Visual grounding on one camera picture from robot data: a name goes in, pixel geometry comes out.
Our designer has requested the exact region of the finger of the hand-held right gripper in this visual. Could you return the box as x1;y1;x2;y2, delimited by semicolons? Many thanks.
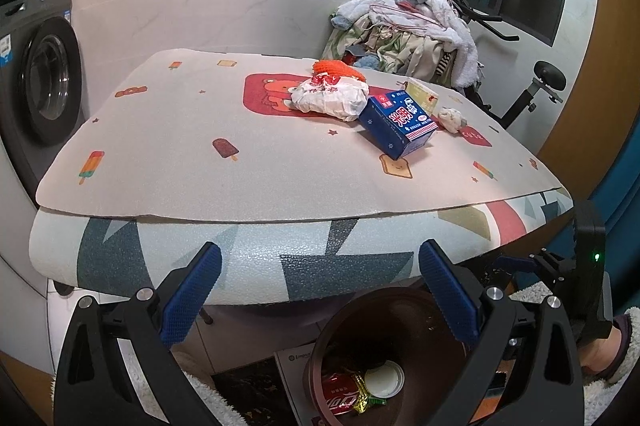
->
495;256;538;281
531;251;576;297

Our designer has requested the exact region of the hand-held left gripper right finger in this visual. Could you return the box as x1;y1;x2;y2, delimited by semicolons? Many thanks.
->
419;240;586;426

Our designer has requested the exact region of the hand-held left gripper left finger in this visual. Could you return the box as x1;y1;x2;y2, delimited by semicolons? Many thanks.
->
52;242;226;426

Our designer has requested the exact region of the brown trash bin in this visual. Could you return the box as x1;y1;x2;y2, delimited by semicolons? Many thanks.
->
304;288;506;426

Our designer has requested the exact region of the white plastic lid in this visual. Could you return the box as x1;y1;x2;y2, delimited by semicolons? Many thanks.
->
364;362;405;399

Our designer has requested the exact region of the gold foil bag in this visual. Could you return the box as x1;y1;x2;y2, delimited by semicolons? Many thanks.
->
350;388;373;414

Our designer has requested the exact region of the red soda can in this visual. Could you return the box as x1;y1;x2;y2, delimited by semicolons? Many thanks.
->
321;371;368;416

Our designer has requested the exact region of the tissue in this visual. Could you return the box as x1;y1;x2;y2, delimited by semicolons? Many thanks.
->
438;106;468;134

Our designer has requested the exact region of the blue milk carton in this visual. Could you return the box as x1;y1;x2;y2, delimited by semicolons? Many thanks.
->
358;90;438;160

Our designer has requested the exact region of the small yellow-green box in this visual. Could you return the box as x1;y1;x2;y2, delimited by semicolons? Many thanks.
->
407;78;442;117

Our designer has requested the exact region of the white paper wrapper red print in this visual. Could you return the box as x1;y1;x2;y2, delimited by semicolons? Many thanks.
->
291;73;370;123

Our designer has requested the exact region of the orange foam net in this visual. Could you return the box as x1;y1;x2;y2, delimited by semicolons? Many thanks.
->
312;59;368;82

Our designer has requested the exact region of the person's right forearm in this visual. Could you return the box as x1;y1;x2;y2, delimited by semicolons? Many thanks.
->
582;312;640;426

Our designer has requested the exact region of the person's right hand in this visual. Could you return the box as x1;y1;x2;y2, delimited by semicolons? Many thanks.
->
580;331;623;374

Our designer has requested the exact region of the geometric patterned table cover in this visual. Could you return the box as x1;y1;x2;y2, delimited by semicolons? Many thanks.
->
29;193;573;307

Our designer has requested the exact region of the white fleece garment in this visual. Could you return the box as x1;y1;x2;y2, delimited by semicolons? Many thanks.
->
120;346;241;426

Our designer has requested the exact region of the white cardboard box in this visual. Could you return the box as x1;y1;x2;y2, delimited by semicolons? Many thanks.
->
274;345;321;426

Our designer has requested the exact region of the orange wooden panel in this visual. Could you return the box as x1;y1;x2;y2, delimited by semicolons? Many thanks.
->
535;0;640;227

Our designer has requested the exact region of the printed cream table mat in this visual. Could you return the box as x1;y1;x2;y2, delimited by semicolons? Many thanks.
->
35;48;571;224

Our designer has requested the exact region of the black exercise bike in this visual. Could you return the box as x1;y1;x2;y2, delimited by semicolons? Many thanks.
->
450;0;568;132

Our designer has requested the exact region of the pile of clothes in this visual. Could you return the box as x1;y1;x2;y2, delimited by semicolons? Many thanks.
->
320;0;483;89

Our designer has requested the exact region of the grey washing machine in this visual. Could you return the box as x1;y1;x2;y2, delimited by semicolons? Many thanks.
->
0;0;91;207

